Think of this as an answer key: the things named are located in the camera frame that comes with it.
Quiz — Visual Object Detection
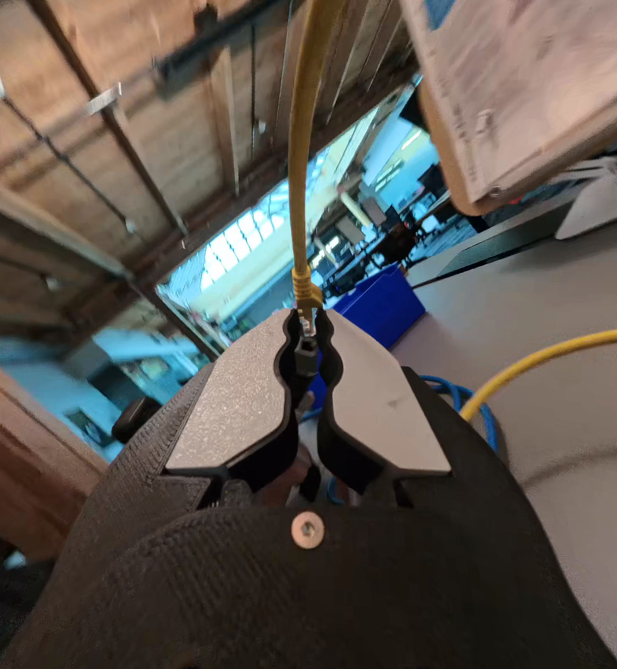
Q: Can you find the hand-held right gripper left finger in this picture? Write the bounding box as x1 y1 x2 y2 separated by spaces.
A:
163 308 300 493

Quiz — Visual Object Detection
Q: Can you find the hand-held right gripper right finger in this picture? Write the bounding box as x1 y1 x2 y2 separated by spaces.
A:
316 308 452 496

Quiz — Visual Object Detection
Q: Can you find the black network adapter box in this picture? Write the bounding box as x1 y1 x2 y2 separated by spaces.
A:
294 337 320 390

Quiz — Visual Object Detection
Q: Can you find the blue plastic bin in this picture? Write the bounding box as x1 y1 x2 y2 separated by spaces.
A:
308 264 427 398

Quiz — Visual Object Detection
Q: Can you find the blue ethernet cable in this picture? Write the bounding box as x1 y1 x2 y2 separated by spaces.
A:
327 375 500 505

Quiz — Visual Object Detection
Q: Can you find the yellow ethernet cable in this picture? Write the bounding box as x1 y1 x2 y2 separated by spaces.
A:
288 0 617 424

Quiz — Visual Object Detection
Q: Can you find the dark round object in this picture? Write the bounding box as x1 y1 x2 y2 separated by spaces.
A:
111 396 161 445

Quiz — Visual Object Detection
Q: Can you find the instruction sheet on stand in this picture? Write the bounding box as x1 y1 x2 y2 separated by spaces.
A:
400 0 617 241

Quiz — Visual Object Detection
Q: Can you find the printed instruction sheet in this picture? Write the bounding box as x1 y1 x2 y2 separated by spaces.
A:
408 0 617 202

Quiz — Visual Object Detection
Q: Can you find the dark desk edge rail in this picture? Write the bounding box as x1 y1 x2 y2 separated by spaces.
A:
408 201 576 289

